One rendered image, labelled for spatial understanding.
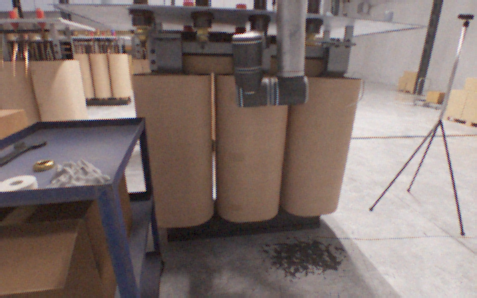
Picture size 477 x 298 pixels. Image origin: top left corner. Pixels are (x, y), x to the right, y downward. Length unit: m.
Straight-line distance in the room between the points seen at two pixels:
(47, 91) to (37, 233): 2.74
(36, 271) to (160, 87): 0.89
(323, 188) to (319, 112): 0.49
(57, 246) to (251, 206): 1.10
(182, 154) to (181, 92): 0.32
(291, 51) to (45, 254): 0.87
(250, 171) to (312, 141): 0.40
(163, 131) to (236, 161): 0.42
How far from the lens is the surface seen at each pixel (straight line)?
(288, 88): 0.92
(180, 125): 1.25
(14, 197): 0.63
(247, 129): 1.28
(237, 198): 1.45
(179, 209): 1.46
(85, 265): 0.71
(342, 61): 1.46
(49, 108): 3.34
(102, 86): 7.06
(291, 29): 0.91
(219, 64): 1.35
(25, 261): 0.63
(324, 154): 1.49
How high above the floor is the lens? 1.15
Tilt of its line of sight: 20 degrees down
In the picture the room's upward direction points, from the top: 1 degrees clockwise
